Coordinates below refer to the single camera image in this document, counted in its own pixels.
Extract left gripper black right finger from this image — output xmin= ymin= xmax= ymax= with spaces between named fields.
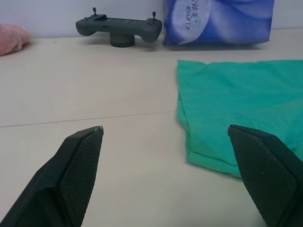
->
xmin=226 ymin=124 xmax=303 ymax=227

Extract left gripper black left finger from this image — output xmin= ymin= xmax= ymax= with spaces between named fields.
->
xmin=0 ymin=126 xmax=105 ymax=227

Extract green cloth shorts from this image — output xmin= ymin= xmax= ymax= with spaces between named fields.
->
xmin=176 ymin=59 xmax=303 ymax=178

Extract pink plush cloth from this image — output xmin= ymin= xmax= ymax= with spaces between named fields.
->
xmin=0 ymin=23 xmax=31 ymax=57

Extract blue purple tissue pack bag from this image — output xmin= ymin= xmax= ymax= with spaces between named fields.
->
xmin=162 ymin=0 xmax=275 ymax=47

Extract grey handheld remote controller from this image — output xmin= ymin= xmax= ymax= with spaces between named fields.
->
xmin=75 ymin=7 xmax=163 ymax=48

